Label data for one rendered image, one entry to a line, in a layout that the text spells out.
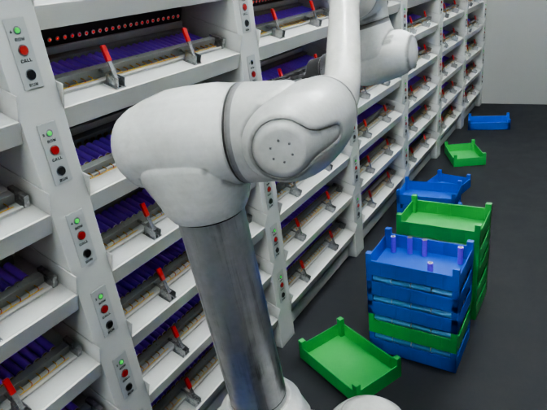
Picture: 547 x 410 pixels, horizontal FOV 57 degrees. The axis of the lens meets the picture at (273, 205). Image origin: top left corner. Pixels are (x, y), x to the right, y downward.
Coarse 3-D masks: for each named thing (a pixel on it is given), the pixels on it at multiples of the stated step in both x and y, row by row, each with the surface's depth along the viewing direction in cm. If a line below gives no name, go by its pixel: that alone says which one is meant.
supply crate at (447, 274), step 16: (384, 240) 179; (400, 240) 179; (416, 240) 175; (432, 240) 172; (368, 256) 165; (384, 256) 176; (400, 256) 174; (416, 256) 173; (432, 256) 172; (448, 256) 171; (464, 256) 168; (368, 272) 167; (384, 272) 164; (400, 272) 160; (416, 272) 157; (432, 272) 154; (448, 272) 162; (464, 272) 156; (448, 288) 154
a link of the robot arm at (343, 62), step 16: (336, 0) 90; (352, 0) 89; (368, 0) 98; (384, 0) 102; (336, 16) 87; (352, 16) 87; (368, 16) 102; (384, 16) 104; (336, 32) 85; (352, 32) 85; (336, 48) 83; (352, 48) 83; (336, 64) 81; (352, 64) 81; (352, 80) 77
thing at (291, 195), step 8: (344, 152) 219; (336, 160) 214; (344, 160) 215; (328, 168) 205; (336, 168) 208; (320, 176) 200; (328, 176) 203; (280, 184) 185; (288, 184) 190; (296, 184) 191; (304, 184) 193; (312, 184) 194; (320, 184) 198; (280, 192) 185; (288, 192) 186; (296, 192) 184; (304, 192) 188; (312, 192) 194; (280, 200) 181; (288, 200) 182; (296, 200) 183; (304, 200) 190; (280, 208) 172; (288, 208) 178; (296, 208) 186; (280, 216) 174
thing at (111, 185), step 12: (96, 120) 124; (108, 120) 128; (72, 132) 119; (96, 180) 110; (108, 180) 111; (120, 180) 112; (96, 192) 107; (108, 192) 110; (120, 192) 114; (96, 204) 108
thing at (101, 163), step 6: (108, 156) 115; (90, 162) 112; (96, 162) 112; (102, 162) 112; (108, 162) 114; (114, 162) 116; (84, 168) 109; (90, 168) 110; (96, 168) 112; (102, 168) 113; (90, 174) 110
